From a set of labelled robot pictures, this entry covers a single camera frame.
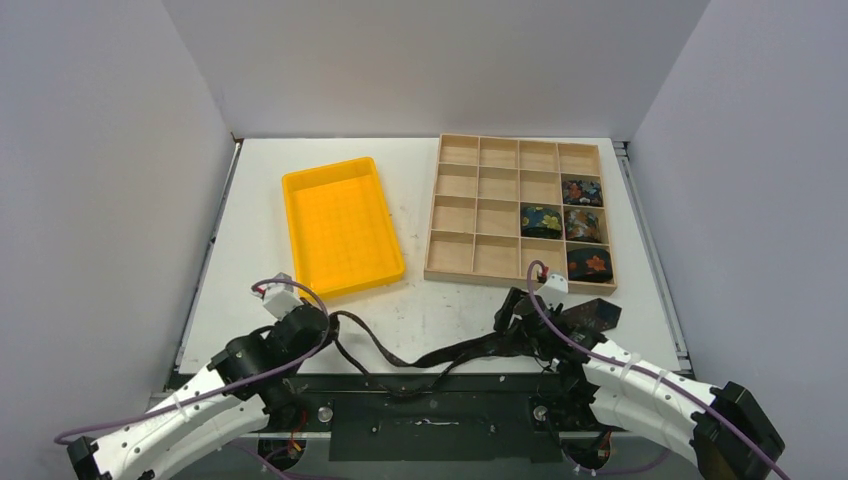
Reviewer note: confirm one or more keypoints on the black orange floral rolled tie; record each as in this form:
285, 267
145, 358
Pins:
589, 264

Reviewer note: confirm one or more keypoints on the yellow plastic tray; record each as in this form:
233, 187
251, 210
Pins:
342, 236

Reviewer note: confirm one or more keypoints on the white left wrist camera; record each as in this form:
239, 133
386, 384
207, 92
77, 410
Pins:
279, 297

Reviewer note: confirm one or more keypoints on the wooden compartment organizer box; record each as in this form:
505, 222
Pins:
481, 183

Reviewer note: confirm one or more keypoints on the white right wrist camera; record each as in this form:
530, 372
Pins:
555, 286

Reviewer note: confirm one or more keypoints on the blue yellow floral rolled tie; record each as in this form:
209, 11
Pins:
539, 221

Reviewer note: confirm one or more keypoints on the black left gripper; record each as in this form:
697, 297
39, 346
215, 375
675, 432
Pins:
278, 322

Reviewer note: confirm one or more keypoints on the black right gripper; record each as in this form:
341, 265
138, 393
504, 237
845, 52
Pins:
515, 312

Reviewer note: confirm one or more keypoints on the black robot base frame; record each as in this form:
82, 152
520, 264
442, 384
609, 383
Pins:
461, 417

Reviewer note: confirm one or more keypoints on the navy red floral rolled tie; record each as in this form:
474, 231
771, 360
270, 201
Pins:
582, 192

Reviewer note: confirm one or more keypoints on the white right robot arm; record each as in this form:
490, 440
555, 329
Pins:
722, 431

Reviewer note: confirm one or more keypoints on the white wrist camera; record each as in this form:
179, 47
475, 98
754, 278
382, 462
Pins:
555, 286
279, 297

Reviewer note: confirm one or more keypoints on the brown blue floral tie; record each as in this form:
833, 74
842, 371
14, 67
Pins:
581, 226
464, 354

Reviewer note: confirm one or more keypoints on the brown blue floral rolled tie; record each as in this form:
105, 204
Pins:
581, 226

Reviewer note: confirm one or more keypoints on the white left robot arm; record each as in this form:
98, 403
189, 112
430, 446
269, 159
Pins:
244, 388

